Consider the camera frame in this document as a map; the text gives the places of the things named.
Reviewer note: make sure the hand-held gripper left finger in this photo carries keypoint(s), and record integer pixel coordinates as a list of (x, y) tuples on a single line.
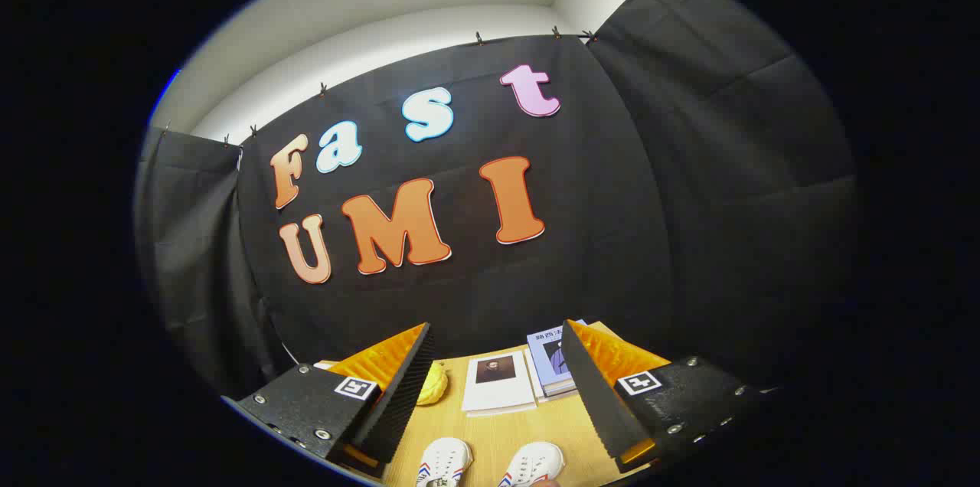
[(402, 395)]

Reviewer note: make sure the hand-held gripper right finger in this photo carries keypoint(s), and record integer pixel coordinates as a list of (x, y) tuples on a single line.
[(593, 395)]

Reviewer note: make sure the white striped canvas shoe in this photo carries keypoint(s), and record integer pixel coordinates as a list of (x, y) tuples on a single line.
[(444, 464), (532, 464)]

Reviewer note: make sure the yellow bun-shaped squishy toy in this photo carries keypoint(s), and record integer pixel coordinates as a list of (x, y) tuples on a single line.
[(431, 387)]

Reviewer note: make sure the blue book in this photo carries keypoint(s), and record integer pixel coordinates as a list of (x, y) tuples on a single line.
[(545, 364)]

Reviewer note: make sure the white book with portrait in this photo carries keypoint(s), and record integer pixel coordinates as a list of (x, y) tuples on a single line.
[(498, 395)]

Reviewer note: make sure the black backdrop cloth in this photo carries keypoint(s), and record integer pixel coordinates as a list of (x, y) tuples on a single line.
[(612, 204)]

